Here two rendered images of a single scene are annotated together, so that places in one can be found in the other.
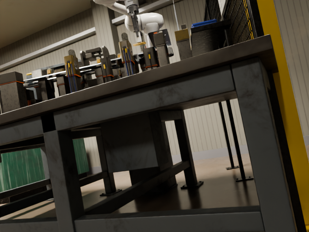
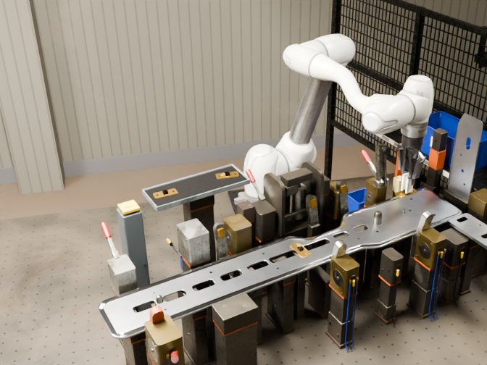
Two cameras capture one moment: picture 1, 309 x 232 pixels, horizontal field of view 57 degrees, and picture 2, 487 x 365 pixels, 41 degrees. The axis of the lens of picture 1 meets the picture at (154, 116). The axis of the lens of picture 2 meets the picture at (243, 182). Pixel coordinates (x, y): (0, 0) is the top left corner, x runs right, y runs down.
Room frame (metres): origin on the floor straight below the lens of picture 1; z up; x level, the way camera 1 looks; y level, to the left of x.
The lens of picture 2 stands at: (0.48, 1.69, 2.36)
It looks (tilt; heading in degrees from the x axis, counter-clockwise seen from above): 31 degrees down; 325
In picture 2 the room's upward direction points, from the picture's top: 1 degrees counter-clockwise
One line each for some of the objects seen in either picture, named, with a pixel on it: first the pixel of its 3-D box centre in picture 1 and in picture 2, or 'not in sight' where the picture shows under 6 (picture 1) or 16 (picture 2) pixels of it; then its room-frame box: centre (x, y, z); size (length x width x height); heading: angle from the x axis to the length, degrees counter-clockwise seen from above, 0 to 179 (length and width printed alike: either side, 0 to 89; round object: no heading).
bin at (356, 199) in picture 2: not in sight; (361, 203); (2.22, -0.21, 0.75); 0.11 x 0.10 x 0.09; 83
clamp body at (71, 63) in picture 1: (74, 85); (344, 303); (1.66, 0.44, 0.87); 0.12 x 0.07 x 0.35; 173
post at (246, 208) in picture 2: not in sight; (246, 249); (2.08, 0.54, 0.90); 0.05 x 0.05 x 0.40; 83
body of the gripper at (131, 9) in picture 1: (133, 14); (411, 145); (1.80, 0.01, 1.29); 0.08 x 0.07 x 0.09; 173
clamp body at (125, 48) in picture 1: (129, 72); (428, 276); (1.59, 0.09, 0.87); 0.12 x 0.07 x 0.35; 173
